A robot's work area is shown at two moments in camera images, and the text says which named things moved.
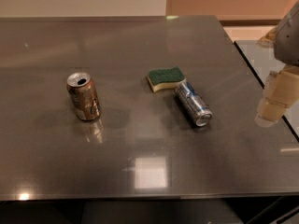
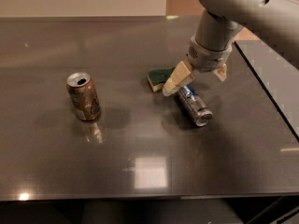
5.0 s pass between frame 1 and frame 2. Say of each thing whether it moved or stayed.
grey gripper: moved
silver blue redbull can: stayed
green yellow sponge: stayed
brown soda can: stayed
